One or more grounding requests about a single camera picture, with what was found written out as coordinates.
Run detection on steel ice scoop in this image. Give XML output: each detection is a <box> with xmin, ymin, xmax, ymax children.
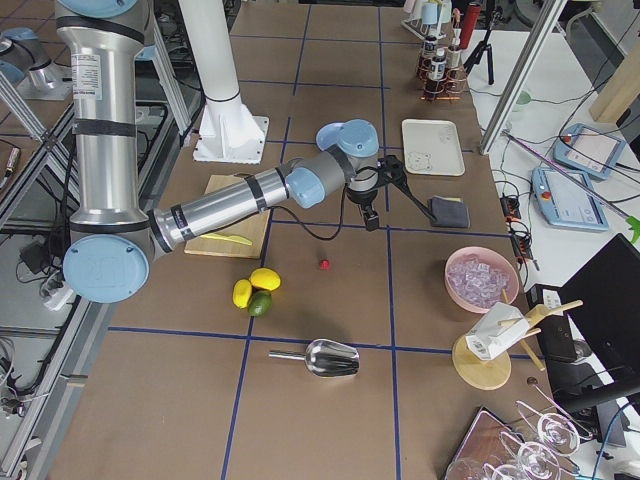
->
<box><xmin>269</xmin><ymin>339</ymin><xmax>360</xmax><ymax>378</ymax></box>

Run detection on red cylinder bottle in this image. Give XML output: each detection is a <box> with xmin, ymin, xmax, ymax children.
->
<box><xmin>459</xmin><ymin>2</ymin><xmax>481</xmax><ymax>50</ymax></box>

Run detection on black monitor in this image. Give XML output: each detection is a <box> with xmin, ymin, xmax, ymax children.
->
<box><xmin>559</xmin><ymin>234</ymin><xmax>639</xmax><ymax>413</ymax></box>

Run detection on blue plate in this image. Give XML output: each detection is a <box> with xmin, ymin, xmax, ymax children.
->
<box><xmin>316</xmin><ymin>122</ymin><xmax>344</xmax><ymax>151</ymax></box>

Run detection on copper wire bottle rack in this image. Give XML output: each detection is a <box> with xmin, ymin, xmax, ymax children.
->
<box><xmin>416</xmin><ymin>54</ymin><xmax>467</xmax><ymax>101</ymax></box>

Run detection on yellow lemon back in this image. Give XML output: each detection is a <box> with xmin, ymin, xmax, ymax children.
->
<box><xmin>249</xmin><ymin>267</ymin><xmax>282</xmax><ymax>291</ymax></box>

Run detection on pale green bowl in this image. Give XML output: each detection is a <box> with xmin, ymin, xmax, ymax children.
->
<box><xmin>512</xmin><ymin>90</ymin><xmax>532</xmax><ymax>114</ymax></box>

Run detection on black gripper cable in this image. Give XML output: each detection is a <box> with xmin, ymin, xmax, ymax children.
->
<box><xmin>271</xmin><ymin>169</ymin><xmax>441</xmax><ymax>242</ymax></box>

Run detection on blue teach pendant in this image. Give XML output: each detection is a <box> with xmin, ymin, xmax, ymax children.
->
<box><xmin>553</xmin><ymin>123</ymin><xmax>626</xmax><ymax>180</ymax></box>
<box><xmin>531</xmin><ymin>167</ymin><xmax>609</xmax><ymax>232</ymax></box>

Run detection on pink bowl of ice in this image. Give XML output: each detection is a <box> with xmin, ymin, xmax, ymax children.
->
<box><xmin>444</xmin><ymin>246</ymin><xmax>520</xmax><ymax>313</ymax></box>

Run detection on blue teach pendant far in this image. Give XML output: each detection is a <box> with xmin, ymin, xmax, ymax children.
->
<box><xmin>553</xmin><ymin>123</ymin><xmax>626</xmax><ymax>180</ymax></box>

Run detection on black camera tripod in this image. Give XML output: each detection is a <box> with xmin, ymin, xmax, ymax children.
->
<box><xmin>463</xmin><ymin>1</ymin><xmax>503</xmax><ymax>85</ymax></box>

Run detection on yellow lemon front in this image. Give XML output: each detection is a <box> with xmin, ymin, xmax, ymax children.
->
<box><xmin>232</xmin><ymin>279</ymin><xmax>253</xmax><ymax>309</ymax></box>

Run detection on yellow plastic knife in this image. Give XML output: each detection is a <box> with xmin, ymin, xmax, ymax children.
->
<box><xmin>200</xmin><ymin>232</ymin><xmax>253</xmax><ymax>246</ymax></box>

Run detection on yellow lemon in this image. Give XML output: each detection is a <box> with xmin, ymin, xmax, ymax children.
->
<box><xmin>249</xmin><ymin>267</ymin><xmax>282</xmax><ymax>291</ymax></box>
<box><xmin>232</xmin><ymin>279</ymin><xmax>253</xmax><ymax>309</ymax></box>

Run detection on round wooden stand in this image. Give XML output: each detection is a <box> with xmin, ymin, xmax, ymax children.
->
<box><xmin>452</xmin><ymin>300</ymin><xmax>583</xmax><ymax>390</ymax></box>

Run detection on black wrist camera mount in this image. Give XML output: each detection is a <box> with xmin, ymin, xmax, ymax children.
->
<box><xmin>377</xmin><ymin>155</ymin><xmax>406</xmax><ymax>187</ymax></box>

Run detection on white pedestal column base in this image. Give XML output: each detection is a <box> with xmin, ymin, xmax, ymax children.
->
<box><xmin>179</xmin><ymin>0</ymin><xmax>269</xmax><ymax>164</ymax></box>

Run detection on aluminium frame post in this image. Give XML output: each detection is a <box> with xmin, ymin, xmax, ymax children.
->
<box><xmin>479</xmin><ymin>0</ymin><xmax>567</xmax><ymax>155</ymax></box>

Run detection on green lime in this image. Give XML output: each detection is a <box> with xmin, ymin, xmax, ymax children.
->
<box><xmin>247</xmin><ymin>290</ymin><xmax>272</xmax><ymax>317</ymax></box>

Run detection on grey folded cloth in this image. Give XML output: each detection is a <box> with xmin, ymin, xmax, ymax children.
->
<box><xmin>429</xmin><ymin>196</ymin><xmax>470</xmax><ymax>228</ymax></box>

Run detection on clear wine glass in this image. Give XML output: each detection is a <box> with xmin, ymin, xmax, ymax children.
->
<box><xmin>499</xmin><ymin>431</ymin><xmax>579</xmax><ymax>479</ymax></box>
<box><xmin>515</xmin><ymin>400</ymin><xmax>594</xmax><ymax>457</ymax></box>

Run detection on pastel cups on rack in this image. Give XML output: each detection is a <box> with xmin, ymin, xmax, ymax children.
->
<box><xmin>403</xmin><ymin>0</ymin><xmax>453</xmax><ymax>26</ymax></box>

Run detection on tea bottle white cap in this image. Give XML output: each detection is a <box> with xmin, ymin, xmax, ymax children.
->
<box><xmin>428</xmin><ymin>48</ymin><xmax>446</xmax><ymax>82</ymax></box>

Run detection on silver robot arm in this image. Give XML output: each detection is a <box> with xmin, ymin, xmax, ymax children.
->
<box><xmin>55</xmin><ymin>1</ymin><xmax>381</xmax><ymax>303</ymax></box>

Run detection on cream bear tray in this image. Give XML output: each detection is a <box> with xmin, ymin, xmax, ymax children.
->
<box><xmin>401</xmin><ymin>119</ymin><xmax>465</xmax><ymax>177</ymax></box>

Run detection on white carton on stand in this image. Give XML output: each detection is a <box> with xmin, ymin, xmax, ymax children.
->
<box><xmin>465</xmin><ymin>302</ymin><xmax>530</xmax><ymax>361</ymax></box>

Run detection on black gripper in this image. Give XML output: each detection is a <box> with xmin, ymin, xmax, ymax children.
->
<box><xmin>347</xmin><ymin>188</ymin><xmax>380</xmax><ymax>231</ymax></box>

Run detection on blue teach pendant near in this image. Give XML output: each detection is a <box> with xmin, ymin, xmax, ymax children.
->
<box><xmin>531</xmin><ymin>167</ymin><xmax>609</xmax><ymax>232</ymax></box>

